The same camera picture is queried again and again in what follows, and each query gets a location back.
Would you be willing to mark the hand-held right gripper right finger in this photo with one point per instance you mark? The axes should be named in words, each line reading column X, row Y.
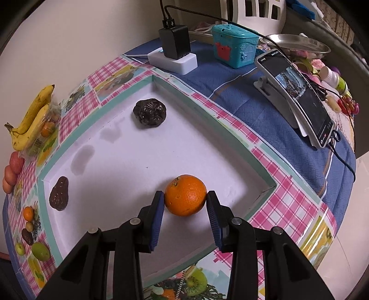
column 214, row 222

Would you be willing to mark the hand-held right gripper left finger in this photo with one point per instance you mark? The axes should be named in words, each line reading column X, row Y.
column 157, row 219

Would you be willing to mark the orange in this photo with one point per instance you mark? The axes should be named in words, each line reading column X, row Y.
column 186, row 196
column 28, row 213

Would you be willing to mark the white tray teal rim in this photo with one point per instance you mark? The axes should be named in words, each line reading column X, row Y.
column 173, row 144

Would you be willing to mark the dark wrinkled dried fruit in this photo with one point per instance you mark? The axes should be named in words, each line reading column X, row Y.
column 28, row 236
column 59, row 193
column 150, row 112

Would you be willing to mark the green apple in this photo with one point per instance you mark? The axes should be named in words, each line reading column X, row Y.
column 20, row 248
column 40, row 251

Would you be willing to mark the small brown longan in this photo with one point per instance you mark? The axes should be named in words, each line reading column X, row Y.
column 28, row 225

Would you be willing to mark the grey phone stand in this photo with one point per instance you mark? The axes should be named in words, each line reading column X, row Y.
column 274, row 98

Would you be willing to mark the small mandarin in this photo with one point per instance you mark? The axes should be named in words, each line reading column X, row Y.
column 47, row 129

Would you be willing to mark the clear plastic container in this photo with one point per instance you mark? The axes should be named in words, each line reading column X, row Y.
column 50, row 124

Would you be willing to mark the red apple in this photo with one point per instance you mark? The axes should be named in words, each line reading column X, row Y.
column 17, row 162

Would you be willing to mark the black smartphone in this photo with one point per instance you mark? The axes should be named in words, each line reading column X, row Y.
column 299, row 95

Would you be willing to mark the orange-red round fruit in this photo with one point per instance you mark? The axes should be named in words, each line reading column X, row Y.
column 7, row 187
column 10, row 175

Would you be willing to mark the yellow banana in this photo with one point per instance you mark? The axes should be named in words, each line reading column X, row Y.
column 30, row 129
column 36, row 105

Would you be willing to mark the white power strip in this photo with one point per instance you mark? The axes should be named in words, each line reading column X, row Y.
column 184, row 65

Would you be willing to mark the teal toy box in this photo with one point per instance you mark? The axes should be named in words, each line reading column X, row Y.
column 235, row 46

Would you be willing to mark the pink plastic toy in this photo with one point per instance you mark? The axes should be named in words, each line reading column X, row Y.
column 350, row 105

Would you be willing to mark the black charger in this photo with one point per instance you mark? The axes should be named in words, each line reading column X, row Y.
column 174, row 40

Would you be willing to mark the white bottle green label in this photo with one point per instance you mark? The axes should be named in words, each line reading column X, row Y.
column 330, row 76

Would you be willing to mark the white plastic basket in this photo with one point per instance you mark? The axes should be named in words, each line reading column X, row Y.
column 250, row 23

